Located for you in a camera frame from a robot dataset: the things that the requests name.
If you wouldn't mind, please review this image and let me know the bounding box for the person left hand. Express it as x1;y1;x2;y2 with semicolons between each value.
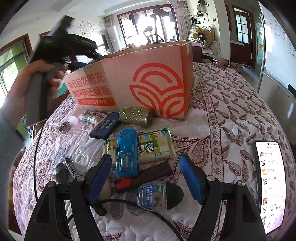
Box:
5;59;71;128

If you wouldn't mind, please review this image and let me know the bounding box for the metal sink strainer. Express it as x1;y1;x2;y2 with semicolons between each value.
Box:
59;121;71;133

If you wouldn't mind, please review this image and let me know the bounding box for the green cracker snack packet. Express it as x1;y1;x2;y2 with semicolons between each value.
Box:
103;127;176;164

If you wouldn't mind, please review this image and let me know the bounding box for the white plastic cup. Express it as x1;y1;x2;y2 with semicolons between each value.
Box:
68;115;79;126

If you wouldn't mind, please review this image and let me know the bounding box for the black remote control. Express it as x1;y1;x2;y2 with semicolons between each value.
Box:
89;112;120;140

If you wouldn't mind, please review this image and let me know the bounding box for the blue toy car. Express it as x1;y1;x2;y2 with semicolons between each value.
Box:
115;128;138;178

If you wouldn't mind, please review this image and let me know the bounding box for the white screen smartphone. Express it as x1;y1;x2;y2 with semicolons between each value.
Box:
252;141;286;234

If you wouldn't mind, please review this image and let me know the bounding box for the black marker pen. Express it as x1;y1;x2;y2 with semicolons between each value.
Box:
64;158;79;179

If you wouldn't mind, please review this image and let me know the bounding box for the black round cap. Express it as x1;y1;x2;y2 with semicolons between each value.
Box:
166;182;184;210

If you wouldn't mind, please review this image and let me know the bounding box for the yellow standing fan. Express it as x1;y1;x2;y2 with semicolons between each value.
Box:
189;26;214;49

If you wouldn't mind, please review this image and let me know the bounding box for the dark grey stone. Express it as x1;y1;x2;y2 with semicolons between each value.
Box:
53;163;69;184

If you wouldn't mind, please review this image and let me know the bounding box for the olive green cylinder can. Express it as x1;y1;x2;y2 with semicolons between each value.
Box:
118;107;154;128

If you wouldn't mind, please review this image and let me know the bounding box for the brown red lighter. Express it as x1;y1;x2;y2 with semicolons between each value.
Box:
114;161;173;193

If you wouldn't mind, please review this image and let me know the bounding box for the printed cardboard box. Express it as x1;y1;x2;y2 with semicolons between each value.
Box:
64;41;194;119

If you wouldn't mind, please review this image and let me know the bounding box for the green white tube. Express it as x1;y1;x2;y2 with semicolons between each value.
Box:
79;113;101;124

